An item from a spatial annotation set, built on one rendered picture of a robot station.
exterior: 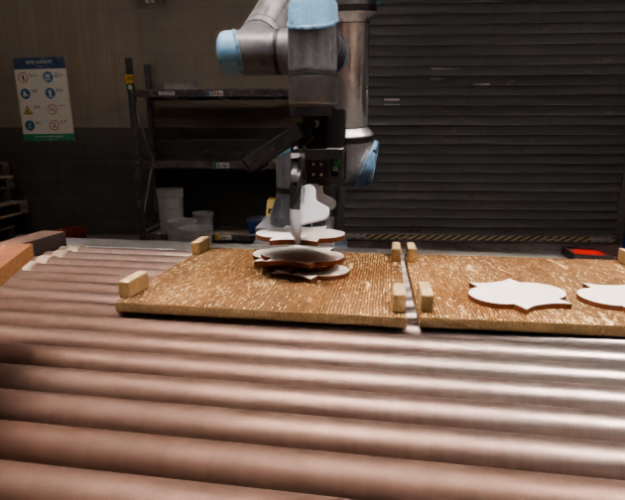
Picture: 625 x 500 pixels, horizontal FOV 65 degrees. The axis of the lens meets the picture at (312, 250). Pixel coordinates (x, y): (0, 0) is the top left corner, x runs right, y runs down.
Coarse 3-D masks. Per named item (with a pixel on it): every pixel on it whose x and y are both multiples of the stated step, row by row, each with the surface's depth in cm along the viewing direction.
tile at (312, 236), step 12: (276, 228) 84; (288, 228) 84; (312, 228) 83; (324, 228) 83; (264, 240) 78; (276, 240) 75; (288, 240) 75; (312, 240) 74; (324, 240) 76; (336, 240) 77
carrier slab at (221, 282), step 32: (192, 256) 95; (224, 256) 95; (352, 256) 95; (384, 256) 95; (160, 288) 75; (192, 288) 75; (224, 288) 75; (256, 288) 75; (288, 288) 75; (320, 288) 75; (352, 288) 75; (384, 288) 75; (288, 320) 66; (320, 320) 65; (352, 320) 64; (384, 320) 64
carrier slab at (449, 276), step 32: (448, 256) 95; (480, 256) 95; (416, 288) 75; (448, 288) 75; (576, 288) 75; (448, 320) 63; (480, 320) 63; (512, 320) 62; (544, 320) 62; (576, 320) 62; (608, 320) 62
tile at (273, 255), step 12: (264, 252) 84; (276, 252) 84; (288, 252) 84; (300, 252) 84; (312, 252) 84; (324, 252) 84; (336, 252) 84; (276, 264) 79; (288, 264) 79; (300, 264) 78; (312, 264) 78; (324, 264) 78; (336, 264) 79
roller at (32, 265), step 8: (32, 264) 95; (40, 264) 96; (48, 264) 95; (56, 264) 95; (72, 272) 93; (80, 272) 93; (88, 272) 93; (96, 272) 93; (104, 272) 92; (112, 272) 92; (120, 272) 92; (128, 272) 92; (152, 272) 91; (160, 272) 91; (408, 280) 85
